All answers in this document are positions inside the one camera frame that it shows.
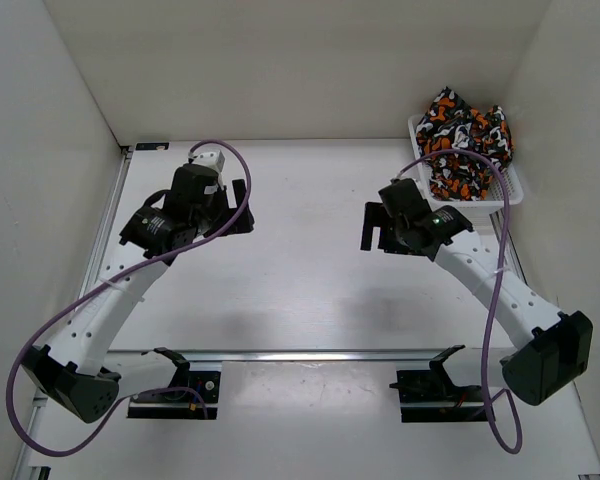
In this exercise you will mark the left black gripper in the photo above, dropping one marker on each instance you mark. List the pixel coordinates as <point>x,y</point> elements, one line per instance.
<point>240,225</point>

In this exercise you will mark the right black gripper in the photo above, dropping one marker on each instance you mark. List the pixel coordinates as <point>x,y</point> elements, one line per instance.
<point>373,213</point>

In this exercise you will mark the orange camouflage shorts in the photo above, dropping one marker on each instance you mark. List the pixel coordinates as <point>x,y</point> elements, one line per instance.
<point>451,125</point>

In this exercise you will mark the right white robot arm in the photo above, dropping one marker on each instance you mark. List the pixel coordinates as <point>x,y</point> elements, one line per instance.
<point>552,347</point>

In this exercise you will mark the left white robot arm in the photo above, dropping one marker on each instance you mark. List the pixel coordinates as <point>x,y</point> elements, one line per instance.
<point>70,366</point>

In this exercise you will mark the white plastic basket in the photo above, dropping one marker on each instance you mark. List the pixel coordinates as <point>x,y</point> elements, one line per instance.
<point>494,198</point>

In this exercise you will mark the dark label sticker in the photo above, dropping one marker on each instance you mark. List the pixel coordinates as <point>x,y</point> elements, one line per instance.
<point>152,146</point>

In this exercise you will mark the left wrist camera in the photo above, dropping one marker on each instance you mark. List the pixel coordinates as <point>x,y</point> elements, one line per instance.
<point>214,160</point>

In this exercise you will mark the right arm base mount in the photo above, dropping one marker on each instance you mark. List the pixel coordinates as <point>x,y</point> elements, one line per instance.
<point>429,395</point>

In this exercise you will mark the aluminium front rail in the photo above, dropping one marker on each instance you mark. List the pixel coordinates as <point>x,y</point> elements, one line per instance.
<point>308,356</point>

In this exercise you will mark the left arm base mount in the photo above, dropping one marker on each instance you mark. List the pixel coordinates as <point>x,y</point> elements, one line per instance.
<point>192,394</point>

